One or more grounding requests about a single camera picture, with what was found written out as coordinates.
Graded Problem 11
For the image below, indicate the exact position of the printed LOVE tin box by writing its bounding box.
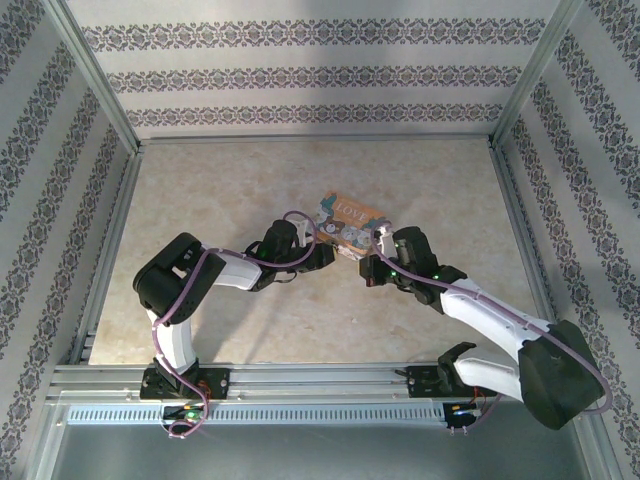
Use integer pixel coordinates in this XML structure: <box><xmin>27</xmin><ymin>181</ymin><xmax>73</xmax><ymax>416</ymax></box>
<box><xmin>315</xmin><ymin>189</ymin><xmax>387</xmax><ymax>262</ymax></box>

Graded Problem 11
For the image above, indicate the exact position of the right controller board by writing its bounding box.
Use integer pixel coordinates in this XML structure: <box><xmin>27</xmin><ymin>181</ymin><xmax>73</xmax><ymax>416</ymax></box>
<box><xmin>446</xmin><ymin>399</ymin><xmax>485</xmax><ymax>433</ymax></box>

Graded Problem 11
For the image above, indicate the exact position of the controller board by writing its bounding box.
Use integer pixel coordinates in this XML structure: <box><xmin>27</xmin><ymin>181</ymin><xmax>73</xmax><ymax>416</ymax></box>
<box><xmin>446</xmin><ymin>399</ymin><xmax>485</xmax><ymax>433</ymax></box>
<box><xmin>160</xmin><ymin>405</ymin><xmax>207</xmax><ymax>422</ymax></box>

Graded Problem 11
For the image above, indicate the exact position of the grey sheet metal tray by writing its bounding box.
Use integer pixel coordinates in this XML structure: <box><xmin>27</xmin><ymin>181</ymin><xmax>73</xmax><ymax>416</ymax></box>
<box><xmin>32</xmin><ymin>399</ymin><xmax>624</xmax><ymax>480</ymax></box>

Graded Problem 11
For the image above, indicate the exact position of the left controller board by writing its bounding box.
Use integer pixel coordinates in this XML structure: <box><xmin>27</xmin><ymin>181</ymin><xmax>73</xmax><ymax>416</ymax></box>
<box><xmin>160</xmin><ymin>405</ymin><xmax>207</xmax><ymax>422</ymax></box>

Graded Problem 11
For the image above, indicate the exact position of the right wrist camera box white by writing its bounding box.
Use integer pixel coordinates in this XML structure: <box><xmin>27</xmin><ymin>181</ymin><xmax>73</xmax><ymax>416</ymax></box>
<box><xmin>374</xmin><ymin>222</ymin><xmax>397</xmax><ymax>257</ymax></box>

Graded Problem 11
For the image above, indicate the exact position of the aluminium table back rail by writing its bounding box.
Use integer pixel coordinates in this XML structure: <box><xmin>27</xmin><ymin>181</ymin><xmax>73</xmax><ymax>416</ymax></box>
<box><xmin>134</xmin><ymin>132</ymin><xmax>497</xmax><ymax>147</ymax></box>

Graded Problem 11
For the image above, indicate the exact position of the aluminium table side rail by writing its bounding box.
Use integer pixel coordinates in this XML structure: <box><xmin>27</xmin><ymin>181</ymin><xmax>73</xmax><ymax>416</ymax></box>
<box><xmin>487</xmin><ymin>140</ymin><xmax>571</xmax><ymax>360</ymax></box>
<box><xmin>68</xmin><ymin>144</ymin><xmax>145</xmax><ymax>365</ymax></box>

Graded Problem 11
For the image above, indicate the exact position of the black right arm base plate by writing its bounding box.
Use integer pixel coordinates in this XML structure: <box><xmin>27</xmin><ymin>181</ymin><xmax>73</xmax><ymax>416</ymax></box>
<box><xmin>404</xmin><ymin>364</ymin><xmax>501</xmax><ymax>399</ymax></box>

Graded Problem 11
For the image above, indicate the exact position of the aluminium mounting rail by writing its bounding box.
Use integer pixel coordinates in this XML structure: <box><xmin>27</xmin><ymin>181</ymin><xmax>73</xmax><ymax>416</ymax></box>
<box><xmin>45</xmin><ymin>362</ymin><xmax>595</xmax><ymax>402</ymax></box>

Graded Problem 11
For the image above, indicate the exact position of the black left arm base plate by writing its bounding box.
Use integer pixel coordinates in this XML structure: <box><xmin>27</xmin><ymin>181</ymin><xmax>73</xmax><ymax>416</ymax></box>
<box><xmin>139</xmin><ymin>367</ymin><xmax>232</xmax><ymax>401</ymax></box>

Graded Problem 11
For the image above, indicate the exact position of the slotted grey cable duct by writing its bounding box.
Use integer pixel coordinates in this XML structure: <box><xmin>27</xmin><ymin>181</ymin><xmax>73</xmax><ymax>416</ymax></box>
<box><xmin>65</xmin><ymin>403</ymin><xmax>447</xmax><ymax>427</ymax></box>

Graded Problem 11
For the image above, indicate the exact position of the aluminium frame post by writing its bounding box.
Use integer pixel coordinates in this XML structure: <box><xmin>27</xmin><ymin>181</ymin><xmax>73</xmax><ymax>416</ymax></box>
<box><xmin>43</xmin><ymin>0</ymin><xmax>142</xmax><ymax>154</ymax></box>
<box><xmin>490</xmin><ymin>0</ymin><xmax>585</xmax><ymax>147</ymax></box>

